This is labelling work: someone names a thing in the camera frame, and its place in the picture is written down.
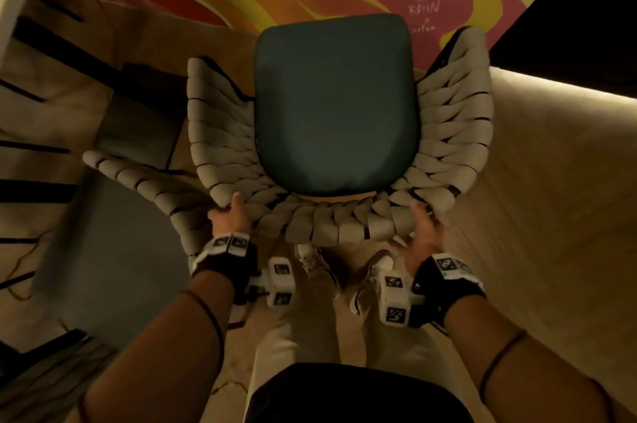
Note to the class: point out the person's left hand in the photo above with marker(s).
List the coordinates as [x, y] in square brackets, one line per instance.
[230, 221]

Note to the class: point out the person's right hand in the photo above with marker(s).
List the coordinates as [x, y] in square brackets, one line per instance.
[424, 243]

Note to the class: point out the person's right thumb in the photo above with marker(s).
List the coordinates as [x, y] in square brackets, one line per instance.
[421, 216]

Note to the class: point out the person's left thumb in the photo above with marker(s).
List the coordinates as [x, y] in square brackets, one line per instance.
[238, 203]

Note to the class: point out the person's right forearm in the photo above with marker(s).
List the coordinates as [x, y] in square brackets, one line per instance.
[522, 373]

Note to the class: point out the person's left forearm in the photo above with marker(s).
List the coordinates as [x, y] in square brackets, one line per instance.
[169, 353]

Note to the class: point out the white right shoe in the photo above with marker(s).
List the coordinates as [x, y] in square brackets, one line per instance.
[371, 278]

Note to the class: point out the white shoe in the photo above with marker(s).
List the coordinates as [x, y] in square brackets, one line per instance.
[371, 278]
[313, 263]

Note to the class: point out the white left shoe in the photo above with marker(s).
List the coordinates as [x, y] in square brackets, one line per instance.
[313, 263]

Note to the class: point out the dark green seat cushion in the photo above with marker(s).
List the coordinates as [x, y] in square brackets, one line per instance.
[336, 109]

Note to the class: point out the beige trousers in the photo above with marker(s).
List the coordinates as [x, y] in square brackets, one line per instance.
[303, 333]

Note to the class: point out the black shirt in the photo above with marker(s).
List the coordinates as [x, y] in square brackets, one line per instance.
[358, 395]

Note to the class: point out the black cabinet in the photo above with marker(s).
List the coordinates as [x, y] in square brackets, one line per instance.
[577, 14]

